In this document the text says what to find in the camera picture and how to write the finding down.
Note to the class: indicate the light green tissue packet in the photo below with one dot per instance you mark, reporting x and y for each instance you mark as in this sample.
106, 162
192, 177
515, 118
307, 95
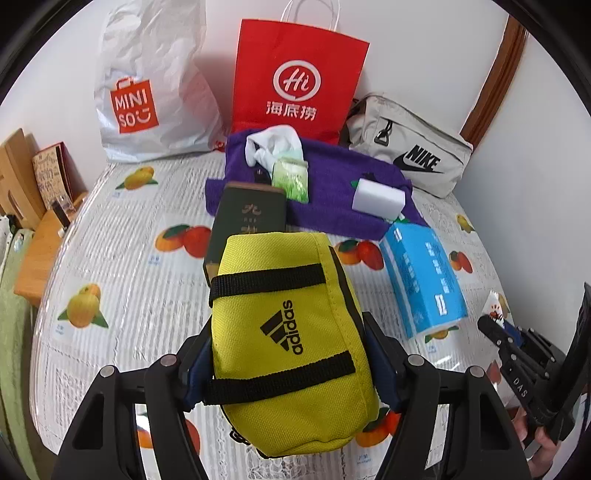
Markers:
291, 175

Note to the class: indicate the red Haidilao paper bag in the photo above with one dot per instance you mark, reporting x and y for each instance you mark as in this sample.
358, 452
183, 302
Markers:
293, 74

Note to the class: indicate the fruit print tablecloth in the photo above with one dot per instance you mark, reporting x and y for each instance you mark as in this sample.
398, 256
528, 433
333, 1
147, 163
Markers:
115, 296

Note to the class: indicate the patterned book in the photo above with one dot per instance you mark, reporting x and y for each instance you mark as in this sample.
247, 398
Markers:
49, 168

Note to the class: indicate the white sponge block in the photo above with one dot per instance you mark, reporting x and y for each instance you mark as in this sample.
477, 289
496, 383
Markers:
378, 200

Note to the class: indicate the grey Nike waist bag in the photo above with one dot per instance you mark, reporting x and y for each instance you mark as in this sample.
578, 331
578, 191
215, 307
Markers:
433, 158

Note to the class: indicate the blue tissue pack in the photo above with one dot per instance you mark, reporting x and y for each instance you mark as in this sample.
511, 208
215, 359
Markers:
425, 286

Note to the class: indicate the white cloth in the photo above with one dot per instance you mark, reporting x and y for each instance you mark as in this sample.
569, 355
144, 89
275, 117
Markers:
272, 144

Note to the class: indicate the wooden bed headboard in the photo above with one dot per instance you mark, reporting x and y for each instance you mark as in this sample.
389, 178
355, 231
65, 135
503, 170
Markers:
20, 195

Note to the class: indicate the green blanket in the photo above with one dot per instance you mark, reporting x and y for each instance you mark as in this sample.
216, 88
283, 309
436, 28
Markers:
16, 316

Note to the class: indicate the purple towel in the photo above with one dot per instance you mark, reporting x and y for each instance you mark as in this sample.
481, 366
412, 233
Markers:
332, 175

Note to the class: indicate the yellow Adidas pouch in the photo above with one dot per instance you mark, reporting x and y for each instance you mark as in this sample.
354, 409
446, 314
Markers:
290, 372

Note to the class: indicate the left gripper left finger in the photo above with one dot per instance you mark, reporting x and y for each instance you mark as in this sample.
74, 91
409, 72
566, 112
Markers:
102, 440

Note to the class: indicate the dark green tea tin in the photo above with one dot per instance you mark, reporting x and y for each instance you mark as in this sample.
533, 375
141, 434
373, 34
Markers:
244, 208

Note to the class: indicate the small white drawstring sachet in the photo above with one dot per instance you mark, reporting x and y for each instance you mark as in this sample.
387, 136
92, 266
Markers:
496, 307

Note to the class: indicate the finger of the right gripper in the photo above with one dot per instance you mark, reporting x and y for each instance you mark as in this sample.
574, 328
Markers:
513, 332
497, 335

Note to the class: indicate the brown wooden door frame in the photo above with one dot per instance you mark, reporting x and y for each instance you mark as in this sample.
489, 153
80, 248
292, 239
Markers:
497, 83

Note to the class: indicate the wooden bedside table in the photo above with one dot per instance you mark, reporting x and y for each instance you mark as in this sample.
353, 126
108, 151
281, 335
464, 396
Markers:
38, 261

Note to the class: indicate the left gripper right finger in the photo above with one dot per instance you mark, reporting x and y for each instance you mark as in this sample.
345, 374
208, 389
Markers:
480, 443

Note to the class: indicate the white Miniso plastic bag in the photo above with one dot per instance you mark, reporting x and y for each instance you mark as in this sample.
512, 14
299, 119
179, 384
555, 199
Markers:
151, 99

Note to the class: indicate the small black white gadget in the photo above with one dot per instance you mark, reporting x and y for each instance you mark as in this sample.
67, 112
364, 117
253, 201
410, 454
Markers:
61, 214

